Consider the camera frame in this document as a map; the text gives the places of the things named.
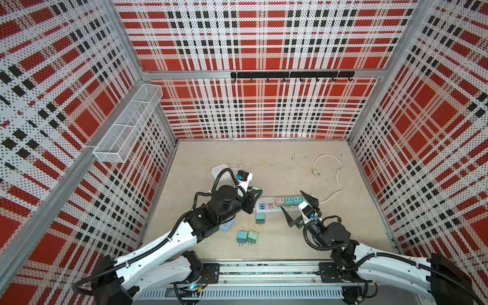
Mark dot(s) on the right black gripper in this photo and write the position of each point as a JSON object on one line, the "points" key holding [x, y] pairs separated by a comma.
{"points": [[298, 222]]}

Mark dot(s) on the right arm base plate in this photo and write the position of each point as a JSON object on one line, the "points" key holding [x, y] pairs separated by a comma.
{"points": [[330, 273]]}

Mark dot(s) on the white wire basket shelf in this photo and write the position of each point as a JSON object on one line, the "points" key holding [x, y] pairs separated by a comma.
{"points": [[136, 109]]}

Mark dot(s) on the green plug adapter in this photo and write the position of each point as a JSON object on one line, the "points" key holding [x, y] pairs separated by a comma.
{"points": [[256, 188], [252, 237]]}

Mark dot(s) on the aluminium front rail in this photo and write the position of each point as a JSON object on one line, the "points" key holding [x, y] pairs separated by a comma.
{"points": [[267, 268]]}

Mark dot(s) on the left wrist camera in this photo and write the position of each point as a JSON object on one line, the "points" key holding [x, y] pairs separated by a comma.
{"points": [[244, 179]]}

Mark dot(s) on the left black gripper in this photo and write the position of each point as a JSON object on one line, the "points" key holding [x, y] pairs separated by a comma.
{"points": [[250, 201]]}

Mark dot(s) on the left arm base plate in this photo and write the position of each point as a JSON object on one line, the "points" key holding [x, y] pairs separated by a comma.
{"points": [[210, 274]]}

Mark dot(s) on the white square power strip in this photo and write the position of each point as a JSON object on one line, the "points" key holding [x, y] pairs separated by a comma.
{"points": [[218, 169]]}

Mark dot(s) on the pink plug adapter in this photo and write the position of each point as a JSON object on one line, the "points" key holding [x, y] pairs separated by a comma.
{"points": [[279, 201]]}

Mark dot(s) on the long white power strip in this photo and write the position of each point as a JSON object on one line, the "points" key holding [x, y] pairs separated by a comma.
{"points": [[271, 204]]}

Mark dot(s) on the teal plug adapter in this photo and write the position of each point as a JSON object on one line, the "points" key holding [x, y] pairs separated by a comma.
{"points": [[297, 200], [289, 201], [242, 237], [260, 218]]}

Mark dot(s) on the black hook rail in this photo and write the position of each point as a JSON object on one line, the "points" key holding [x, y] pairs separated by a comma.
{"points": [[293, 74]]}

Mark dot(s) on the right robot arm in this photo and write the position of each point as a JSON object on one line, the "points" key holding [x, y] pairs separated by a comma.
{"points": [[434, 277]]}

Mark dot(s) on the teal plug adapter front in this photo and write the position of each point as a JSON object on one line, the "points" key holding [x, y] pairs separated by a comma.
{"points": [[289, 201]]}

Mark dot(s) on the blue square power strip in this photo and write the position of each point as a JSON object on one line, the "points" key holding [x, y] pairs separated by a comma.
{"points": [[225, 227]]}

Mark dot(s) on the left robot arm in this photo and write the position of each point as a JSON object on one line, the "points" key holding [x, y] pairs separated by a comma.
{"points": [[170, 259]]}

